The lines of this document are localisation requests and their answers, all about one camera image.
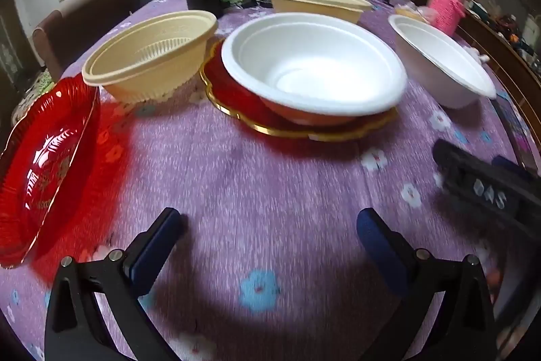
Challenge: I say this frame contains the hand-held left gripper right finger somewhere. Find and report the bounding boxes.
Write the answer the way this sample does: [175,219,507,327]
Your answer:
[356,207,497,361]

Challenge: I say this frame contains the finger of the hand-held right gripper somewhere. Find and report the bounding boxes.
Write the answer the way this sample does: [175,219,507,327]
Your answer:
[491,155,541,187]
[433,139,495,195]

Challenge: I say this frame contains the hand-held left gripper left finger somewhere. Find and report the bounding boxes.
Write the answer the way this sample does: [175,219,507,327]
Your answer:
[44,207,182,361]

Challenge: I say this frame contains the white foam bowl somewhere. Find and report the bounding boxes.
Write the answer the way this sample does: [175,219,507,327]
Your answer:
[220,13,408,125]
[388,14,497,109]

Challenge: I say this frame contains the clear red plastic plate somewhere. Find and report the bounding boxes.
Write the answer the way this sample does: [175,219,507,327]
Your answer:
[0,75,102,269]

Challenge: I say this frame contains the red plate with gold rim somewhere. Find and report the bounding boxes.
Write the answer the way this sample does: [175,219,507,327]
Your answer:
[198,37,400,142]

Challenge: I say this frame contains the beige ribbed plastic bowl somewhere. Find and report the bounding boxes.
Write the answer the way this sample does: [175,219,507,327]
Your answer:
[262,0,375,25]
[81,10,218,104]

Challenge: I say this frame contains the wooden sideboard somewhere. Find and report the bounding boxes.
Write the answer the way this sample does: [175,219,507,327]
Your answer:
[456,0,541,125]

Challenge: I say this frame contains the purple floral tablecloth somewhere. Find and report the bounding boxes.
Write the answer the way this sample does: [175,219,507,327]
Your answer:
[0,0,541,361]

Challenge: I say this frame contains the pink bottle with knitted sleeve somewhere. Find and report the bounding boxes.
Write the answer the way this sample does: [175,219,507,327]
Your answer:
[429,0,470,38]

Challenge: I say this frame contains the plastic bag with yellow contents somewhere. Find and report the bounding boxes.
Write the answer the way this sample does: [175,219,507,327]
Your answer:
[395,3,438,25]

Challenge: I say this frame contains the brown chair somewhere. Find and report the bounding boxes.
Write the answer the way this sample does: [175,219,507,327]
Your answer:
[34,0,140,79]

